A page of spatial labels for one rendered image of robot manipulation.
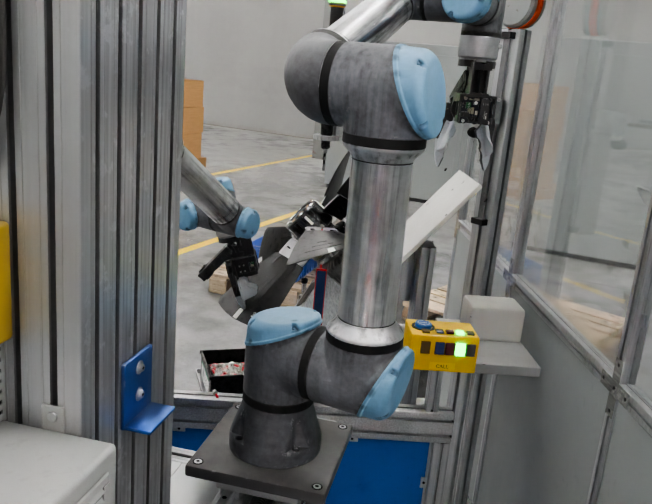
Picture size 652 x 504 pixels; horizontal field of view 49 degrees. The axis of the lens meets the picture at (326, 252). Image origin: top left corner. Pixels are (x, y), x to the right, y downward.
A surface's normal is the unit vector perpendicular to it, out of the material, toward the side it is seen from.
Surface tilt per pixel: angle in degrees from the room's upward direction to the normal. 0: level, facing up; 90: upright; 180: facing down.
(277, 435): 72
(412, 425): 90
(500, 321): 90
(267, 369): 91
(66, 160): 90
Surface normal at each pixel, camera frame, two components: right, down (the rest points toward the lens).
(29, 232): -0.22, 0.24
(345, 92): -0.46, 0.36
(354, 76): -0.40, -0.04
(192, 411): 0.04, 0.26
